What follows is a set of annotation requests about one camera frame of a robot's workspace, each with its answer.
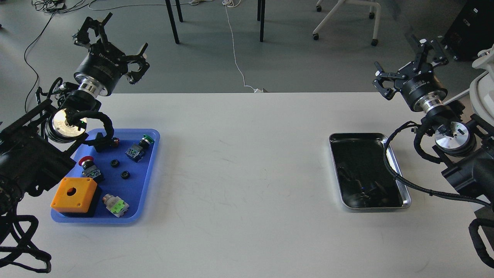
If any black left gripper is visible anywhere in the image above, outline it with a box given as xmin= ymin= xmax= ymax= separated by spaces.
xmin=72 ymin=12 xmax=150 ymax=96

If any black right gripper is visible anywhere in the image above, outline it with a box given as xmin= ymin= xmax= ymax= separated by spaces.
xmin=373 ymin=35 xmax=449 ymax=112

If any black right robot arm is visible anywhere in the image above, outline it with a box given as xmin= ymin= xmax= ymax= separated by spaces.
xmin=373 ymin=35 xmax=493 ymax=210

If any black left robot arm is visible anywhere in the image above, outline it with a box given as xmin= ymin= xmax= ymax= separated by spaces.
xmin=0 ymin=13 xmax=150 ymax=273

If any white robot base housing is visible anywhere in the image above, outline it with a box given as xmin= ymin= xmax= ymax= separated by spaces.
xmin=445 ymin=46 xmax=494 ymax=125

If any silver metal tray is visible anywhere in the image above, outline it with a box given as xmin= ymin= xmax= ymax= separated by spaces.
xmin=328 ymin=133 xmax=411 ymax=212

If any blue plastic tray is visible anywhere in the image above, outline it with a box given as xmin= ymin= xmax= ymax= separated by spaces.
xmin=51 ymin=129 xmax=160 ymax=225

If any white office chair base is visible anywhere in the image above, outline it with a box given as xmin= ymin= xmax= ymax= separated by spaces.
xmin=312 ymin=0 xmax=382 ymax=46

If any black equipment case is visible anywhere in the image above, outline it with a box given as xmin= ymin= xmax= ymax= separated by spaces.
xmin=442 ymin=0 xmax=494 ymax=61

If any black table leg left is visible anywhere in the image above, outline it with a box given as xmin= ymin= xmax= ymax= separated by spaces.
xmin=165 ymin=0 xmax=183 ymax=44

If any black table leg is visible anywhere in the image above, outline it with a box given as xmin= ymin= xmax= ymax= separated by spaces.
xmin=165 ymin=0 xmax=183 ymax=44
xmin=257 ymin=0 xmax=266 ymax=42

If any red emergency stop button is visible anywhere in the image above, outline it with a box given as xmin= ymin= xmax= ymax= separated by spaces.
xmin=79 ymin=156 xmax=105 ymax=183

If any black table leg right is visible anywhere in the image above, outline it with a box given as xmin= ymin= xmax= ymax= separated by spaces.
xmin=257 ymin=0 xmax=266 ymax=42

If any black floor cable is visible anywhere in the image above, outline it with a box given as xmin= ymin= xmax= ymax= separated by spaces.
xmin=24 ymin=0 xmax=89 ymax=112

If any black selector switch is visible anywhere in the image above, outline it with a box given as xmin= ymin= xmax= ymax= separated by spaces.
xmin=93 ymin=137 xmax=120 ymax=153

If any green push button switch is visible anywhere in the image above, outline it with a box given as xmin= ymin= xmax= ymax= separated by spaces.
xmin=125 ymin=134 xmax=155 ymax=163

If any white floor cable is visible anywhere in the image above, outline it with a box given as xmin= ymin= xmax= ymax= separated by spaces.
xmin=189 ymin=0 xmax=269 ymax=93

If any orange button enclosure box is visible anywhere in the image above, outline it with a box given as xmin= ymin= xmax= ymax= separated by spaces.
xmin=51 ymin=176 xmax=101 ymax=217

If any light green contact switch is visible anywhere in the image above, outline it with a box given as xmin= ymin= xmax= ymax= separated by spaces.
xmin=102 ymin=194 xmax=129 ymax=217

